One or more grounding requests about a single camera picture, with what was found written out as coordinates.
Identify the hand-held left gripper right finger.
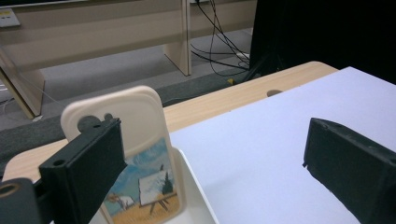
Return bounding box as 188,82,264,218
302,117,396,224

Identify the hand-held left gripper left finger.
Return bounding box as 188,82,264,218
38,117,128,224

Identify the beige painted phone case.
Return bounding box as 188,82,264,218
60,85,185,224

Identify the white plastic container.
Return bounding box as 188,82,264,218
88,147,219,224

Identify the black curtain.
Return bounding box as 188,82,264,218
248,0,396,86

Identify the beige desk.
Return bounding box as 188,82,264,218
0,0,192,120
189,0,259,40

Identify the white socket plate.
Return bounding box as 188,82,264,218
0,7,21,29

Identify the black cable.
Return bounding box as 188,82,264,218
190,0,252,77
195,0,252,63

